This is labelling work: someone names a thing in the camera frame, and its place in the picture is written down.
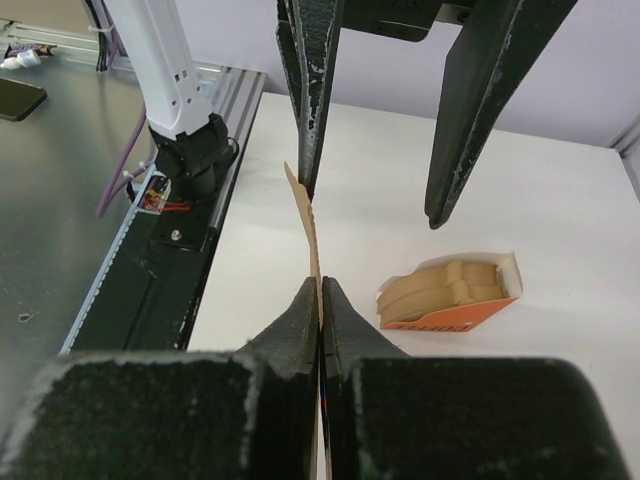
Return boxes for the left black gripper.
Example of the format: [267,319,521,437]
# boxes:
[276,0,576,230]

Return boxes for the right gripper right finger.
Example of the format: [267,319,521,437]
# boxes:
[322,277,409,384]

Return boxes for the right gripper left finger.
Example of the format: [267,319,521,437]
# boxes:
[238,277,319,380]

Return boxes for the single brown coffee filter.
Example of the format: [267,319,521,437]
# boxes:
[284,162,331,479]

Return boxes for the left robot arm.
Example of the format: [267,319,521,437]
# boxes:
[107,1,573,229]

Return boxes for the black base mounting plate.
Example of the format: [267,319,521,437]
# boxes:
[69,144,246,354]

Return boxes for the black smartphone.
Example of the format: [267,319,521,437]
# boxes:
[0,78,47,122]

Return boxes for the small white tube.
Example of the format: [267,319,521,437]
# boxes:
[0,50,41,71]

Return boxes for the candy bar wrapper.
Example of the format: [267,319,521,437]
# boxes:
[4,43,56,59]

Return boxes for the grey slotted cable duct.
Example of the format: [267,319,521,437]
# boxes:
[57,199,151,356]

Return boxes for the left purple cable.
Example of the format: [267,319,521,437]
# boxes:
[95,9,149,217]

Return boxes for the left aluminium corner post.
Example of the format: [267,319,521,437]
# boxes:
[607,114,640,199]

